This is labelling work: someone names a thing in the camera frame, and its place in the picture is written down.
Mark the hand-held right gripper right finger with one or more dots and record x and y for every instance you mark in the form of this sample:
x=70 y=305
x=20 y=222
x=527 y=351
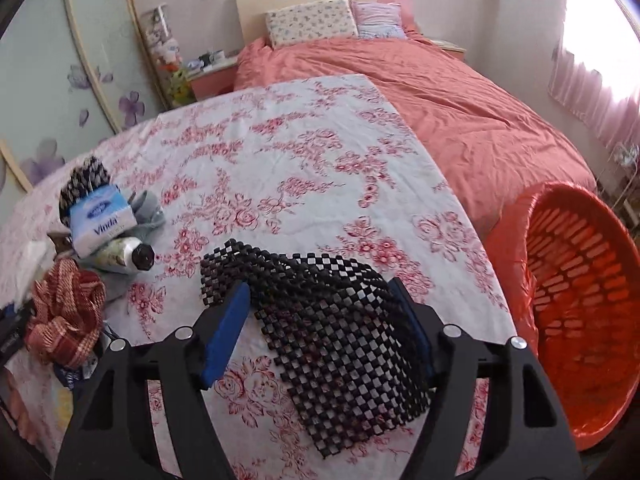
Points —
x=407 y=310

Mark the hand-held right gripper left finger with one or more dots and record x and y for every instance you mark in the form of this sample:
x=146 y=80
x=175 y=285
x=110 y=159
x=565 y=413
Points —
x=227 y=330

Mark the black mesh mat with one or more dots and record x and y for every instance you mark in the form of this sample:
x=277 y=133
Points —
x=325 y=335

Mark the red plastic basket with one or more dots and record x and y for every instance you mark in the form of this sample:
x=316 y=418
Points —
x=575 y=285

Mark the red plaid cloth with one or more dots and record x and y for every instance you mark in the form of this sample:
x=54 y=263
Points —
x=65 y=310

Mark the lotion tube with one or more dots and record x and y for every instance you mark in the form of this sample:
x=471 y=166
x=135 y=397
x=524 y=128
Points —
x=120 y=255

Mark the tissue pack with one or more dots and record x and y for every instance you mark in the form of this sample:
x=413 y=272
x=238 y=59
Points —
x=100 y=220

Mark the grey sock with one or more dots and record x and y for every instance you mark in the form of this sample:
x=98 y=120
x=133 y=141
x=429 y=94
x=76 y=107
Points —
x=147 y=210

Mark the daisy print cloth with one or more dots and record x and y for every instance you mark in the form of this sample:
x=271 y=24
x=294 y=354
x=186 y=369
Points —
x=82 y=177

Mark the red floral printed sheet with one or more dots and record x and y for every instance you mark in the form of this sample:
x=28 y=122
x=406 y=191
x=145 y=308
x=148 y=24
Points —
x=300 y=160

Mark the orange duvet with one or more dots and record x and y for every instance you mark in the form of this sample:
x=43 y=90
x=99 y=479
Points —
x=475 y=110

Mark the pink nightstand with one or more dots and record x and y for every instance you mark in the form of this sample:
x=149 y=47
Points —
x=215 y=82

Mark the light wooden nightstand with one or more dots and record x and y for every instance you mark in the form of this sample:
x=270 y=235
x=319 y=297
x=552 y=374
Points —
x=452 y=49

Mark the white mug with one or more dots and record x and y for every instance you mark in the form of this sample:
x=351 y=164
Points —
x=216 y=56

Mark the flower print wardrobe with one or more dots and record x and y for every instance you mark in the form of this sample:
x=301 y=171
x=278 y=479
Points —
x=50 y=60

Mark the clear tube of plush toys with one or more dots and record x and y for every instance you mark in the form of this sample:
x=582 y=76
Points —
x=165 y=50

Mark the pink curtain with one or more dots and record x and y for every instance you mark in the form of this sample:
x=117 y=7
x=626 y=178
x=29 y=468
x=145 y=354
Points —
x=600 y=95

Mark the pink striped pillow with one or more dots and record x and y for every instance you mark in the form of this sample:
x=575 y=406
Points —
x=377 y=20

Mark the floral print pillow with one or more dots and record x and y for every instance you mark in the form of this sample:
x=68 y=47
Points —
x=310 y=22

